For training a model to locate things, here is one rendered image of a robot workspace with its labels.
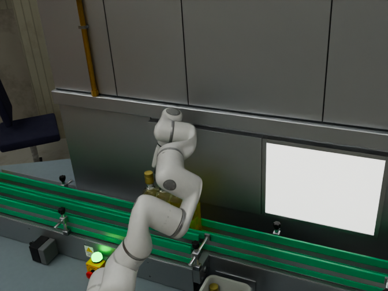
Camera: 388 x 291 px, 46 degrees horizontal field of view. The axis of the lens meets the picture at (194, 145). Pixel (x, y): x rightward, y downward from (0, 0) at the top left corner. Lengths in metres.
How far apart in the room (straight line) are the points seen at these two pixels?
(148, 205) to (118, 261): 0.19
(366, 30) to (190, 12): 0.58
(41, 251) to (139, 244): 0.86
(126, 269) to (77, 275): 0.71
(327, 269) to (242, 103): 0.65
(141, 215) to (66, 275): 0.84
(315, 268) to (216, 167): 0.51
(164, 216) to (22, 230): 1.05
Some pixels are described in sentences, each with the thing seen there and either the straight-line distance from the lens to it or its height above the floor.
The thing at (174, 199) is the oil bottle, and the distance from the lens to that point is 1.78.
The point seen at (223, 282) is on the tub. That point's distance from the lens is 1.80.
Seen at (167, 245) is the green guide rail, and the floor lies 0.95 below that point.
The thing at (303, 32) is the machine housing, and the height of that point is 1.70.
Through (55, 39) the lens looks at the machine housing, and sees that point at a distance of 2.01.
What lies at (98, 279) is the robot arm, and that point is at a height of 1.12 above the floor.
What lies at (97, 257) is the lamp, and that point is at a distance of 1.94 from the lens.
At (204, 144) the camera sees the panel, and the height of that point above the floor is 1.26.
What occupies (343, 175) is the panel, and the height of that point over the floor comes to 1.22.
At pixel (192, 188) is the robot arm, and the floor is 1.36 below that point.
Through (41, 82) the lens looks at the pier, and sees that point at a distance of 4.71.
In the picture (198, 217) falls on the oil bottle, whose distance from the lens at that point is 1.82.
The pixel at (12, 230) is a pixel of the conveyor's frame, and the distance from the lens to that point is 2.28.
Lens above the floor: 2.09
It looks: 28 degrees down
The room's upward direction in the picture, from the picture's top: 4 degrees counter-clockwise
